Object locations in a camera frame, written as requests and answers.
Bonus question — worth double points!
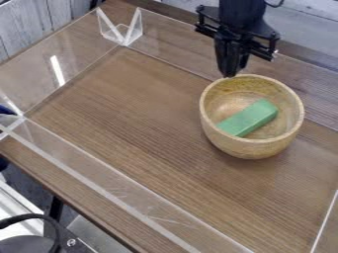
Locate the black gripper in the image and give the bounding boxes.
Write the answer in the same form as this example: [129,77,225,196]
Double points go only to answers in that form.
[195,0,280,77]

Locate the light wooden bowl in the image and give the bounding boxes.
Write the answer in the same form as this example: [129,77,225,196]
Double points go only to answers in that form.
[199,74,304,159]

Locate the green rectangular block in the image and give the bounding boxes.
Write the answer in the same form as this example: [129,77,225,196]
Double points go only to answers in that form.
[216,99,279,137]

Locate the black table leg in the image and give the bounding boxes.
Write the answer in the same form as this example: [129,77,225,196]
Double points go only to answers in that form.
[48,197,62,221]

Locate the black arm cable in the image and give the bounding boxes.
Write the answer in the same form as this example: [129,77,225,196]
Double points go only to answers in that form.
[263,0,285,9]

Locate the clear acrylic tray wall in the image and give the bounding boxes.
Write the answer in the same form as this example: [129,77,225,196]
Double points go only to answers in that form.
[0,0,338,253]

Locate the grey metal base plate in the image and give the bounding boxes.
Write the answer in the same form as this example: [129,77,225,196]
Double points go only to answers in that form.
[60,214,132,253]

